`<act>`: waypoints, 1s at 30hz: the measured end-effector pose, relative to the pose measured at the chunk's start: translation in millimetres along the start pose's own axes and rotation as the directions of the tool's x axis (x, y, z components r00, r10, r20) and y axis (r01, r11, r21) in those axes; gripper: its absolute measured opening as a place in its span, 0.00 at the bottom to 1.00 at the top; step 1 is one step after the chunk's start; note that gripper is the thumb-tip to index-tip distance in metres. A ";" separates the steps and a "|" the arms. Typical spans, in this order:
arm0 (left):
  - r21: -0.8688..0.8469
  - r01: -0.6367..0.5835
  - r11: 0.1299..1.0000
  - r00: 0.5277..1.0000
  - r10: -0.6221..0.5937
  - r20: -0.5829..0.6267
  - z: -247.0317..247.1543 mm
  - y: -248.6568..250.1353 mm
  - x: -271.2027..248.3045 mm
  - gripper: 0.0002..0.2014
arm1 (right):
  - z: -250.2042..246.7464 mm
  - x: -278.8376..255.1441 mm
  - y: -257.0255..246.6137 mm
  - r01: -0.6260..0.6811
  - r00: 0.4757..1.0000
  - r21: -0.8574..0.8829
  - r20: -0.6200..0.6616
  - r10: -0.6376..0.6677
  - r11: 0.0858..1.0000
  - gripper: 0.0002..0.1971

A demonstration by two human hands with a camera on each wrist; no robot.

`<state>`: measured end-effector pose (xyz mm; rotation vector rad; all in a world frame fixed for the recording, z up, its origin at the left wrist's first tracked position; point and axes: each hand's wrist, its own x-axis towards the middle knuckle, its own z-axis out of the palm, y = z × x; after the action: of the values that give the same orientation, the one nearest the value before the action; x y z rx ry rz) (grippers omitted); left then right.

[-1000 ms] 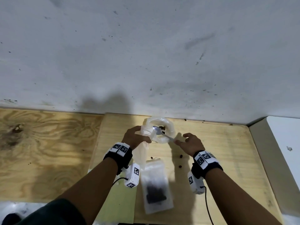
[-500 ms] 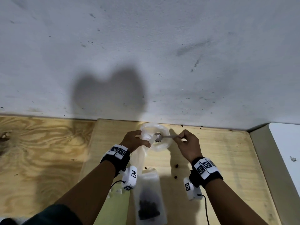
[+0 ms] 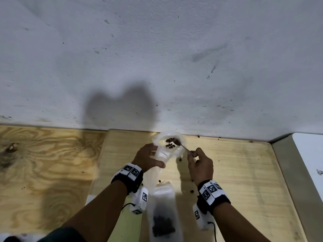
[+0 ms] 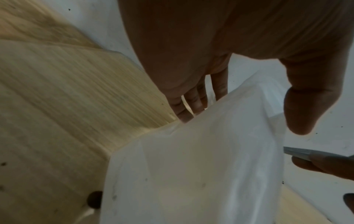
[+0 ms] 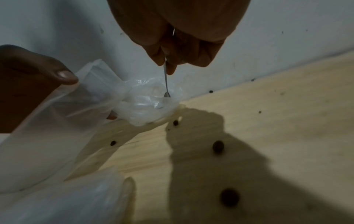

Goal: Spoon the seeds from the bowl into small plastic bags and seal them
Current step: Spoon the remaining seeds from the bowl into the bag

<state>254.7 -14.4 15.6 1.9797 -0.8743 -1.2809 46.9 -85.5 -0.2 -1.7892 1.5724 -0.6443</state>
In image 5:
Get person's right hand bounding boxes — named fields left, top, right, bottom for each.
left=107, top=0, right=252, bottom=75

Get person's left hand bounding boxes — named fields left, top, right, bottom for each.
left=0, top=44, right=80, bottom=134

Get metal spoon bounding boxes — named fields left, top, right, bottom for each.
left=163, top=28, right=176, bottom=98

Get coffee beans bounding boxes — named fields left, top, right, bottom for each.
left=110, top=78, right=264, bottom=207

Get translucent plastic bowl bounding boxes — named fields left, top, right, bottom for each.
left=114, top=77, right=184, bottom=127

